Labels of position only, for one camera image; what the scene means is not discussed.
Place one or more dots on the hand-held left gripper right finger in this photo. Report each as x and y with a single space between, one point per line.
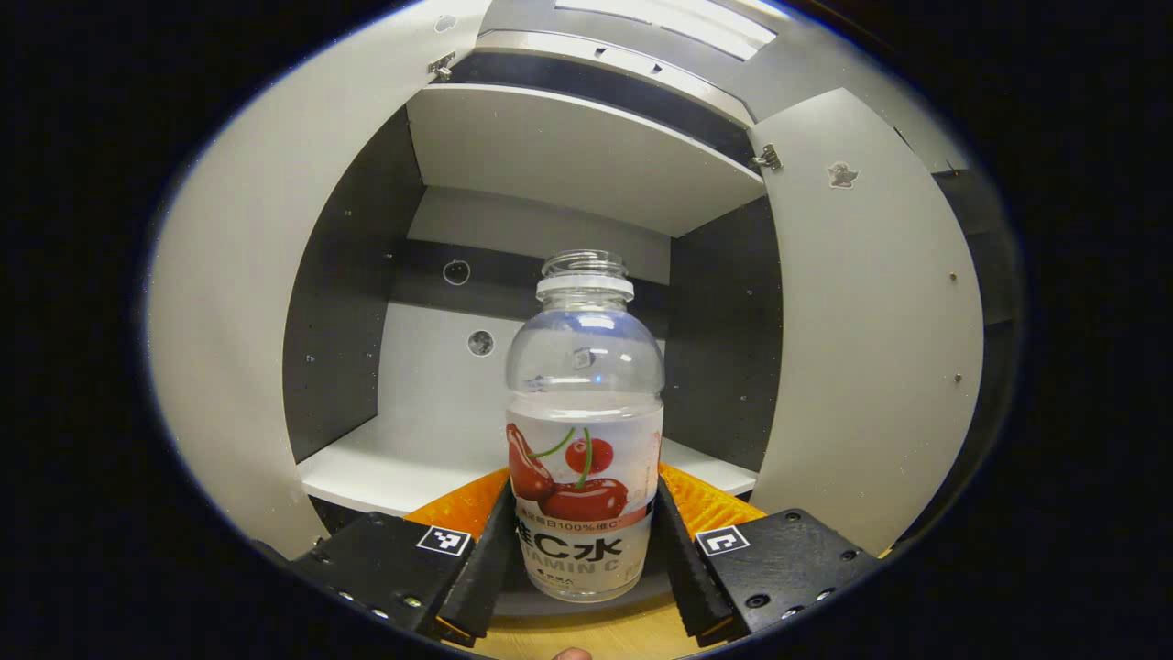
683 568

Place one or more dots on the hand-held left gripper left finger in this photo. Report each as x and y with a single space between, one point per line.
486 568

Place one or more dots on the white cabinet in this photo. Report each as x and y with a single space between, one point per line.
440 394

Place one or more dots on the clear bottle with cherry label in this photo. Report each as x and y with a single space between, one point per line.
584 412

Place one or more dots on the white cabinet door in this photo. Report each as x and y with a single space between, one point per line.
871 321
229 321

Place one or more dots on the white cabinet shelf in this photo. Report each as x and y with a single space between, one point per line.
568 156
403 467

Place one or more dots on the black backdrop cloth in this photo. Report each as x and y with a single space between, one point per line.
999 302

